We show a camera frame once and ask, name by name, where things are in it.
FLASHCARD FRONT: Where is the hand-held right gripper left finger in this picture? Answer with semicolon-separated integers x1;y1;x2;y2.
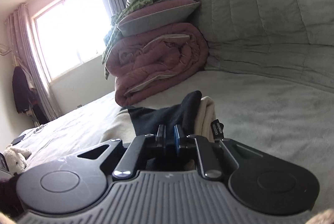
77;123;166;180

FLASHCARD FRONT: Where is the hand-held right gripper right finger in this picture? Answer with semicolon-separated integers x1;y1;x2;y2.
173;123;264;180

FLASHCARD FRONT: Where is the beige shirt with black sleeves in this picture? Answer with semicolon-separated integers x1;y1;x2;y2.
102;90;225;159

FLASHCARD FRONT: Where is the white plush dog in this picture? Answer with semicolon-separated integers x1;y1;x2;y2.
3;144;32;175

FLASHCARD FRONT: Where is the black tablet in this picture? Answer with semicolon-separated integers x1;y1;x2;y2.
11;134;27;145

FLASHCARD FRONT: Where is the dark hanging cloth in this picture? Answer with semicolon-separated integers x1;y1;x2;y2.
31;95;49;125

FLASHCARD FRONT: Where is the black hanging jacket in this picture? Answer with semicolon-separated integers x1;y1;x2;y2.
12;66;35;114

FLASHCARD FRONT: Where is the pink folded quilt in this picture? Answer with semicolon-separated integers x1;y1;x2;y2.
105;23;210;106

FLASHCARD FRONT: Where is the pale hanging garment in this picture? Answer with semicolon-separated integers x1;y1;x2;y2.
22;66;35;90

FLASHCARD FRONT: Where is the pink and grey pillow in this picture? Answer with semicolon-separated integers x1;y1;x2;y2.
116;0;201;37

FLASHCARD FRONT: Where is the green patterned blanket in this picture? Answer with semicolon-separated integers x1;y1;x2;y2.
101;0;154;80

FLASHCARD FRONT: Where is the window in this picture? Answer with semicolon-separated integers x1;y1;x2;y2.
31;0;111;84

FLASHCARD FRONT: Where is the grey quilted headboard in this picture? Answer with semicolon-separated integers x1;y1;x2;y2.
175;0;334;92

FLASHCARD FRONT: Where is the white charger cable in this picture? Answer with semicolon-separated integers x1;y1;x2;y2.
26;123;46;134

